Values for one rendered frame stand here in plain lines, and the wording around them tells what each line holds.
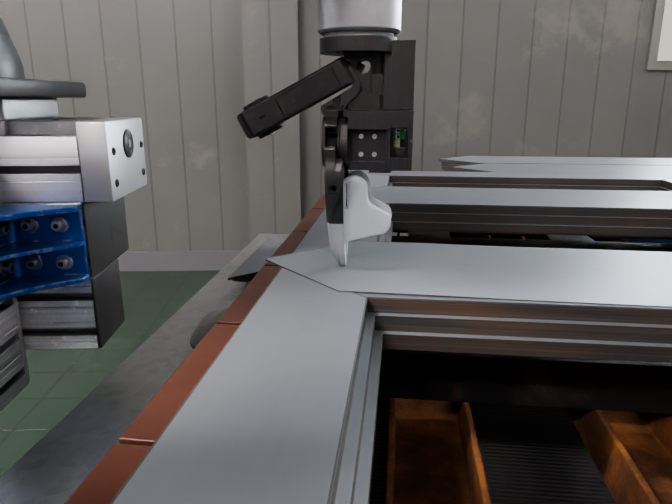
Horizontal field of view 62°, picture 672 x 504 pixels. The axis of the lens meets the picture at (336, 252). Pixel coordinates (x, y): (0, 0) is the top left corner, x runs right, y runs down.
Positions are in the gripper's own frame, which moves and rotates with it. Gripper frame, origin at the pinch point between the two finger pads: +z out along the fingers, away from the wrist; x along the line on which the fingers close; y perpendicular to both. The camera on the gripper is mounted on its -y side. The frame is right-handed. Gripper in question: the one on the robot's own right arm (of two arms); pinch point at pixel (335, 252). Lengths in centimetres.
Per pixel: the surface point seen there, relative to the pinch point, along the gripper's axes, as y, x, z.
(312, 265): -2.3, -0.8, 1.2
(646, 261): 31.5, 4.8, 1.4
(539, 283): 19.0, -3.8, 1.3
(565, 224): 31.7, 34.7, 4.0
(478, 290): 13.2, -6.5, 1.3
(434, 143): 25, 288, 11
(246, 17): -79, 263, -57
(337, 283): 0.8, -6.1, 1.2
